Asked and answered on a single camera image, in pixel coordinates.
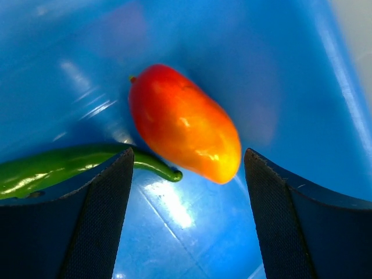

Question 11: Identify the green toy chili pepper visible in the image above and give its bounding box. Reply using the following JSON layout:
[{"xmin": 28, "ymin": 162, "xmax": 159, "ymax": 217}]
[{"xmin": 1, "ymin": 143, "xmax": 183, "ymax": 200}]

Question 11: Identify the blue plastic tray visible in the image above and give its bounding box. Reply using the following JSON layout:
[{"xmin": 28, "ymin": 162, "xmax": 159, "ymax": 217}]
[{"xmin": 1, "ymin": 1, "xmax": 371, "ymax": 278}]

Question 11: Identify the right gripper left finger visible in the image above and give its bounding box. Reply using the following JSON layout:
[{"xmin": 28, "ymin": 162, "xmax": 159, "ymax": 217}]
[{"xmin": 1, "ymin": 149, "xmax": 134, "ymax": 278}]

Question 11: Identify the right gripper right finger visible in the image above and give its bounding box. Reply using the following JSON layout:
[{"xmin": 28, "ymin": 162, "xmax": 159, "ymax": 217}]
[{"xmin": 244, "ymin": 148, "xmax": 371, "ymax": 278}]

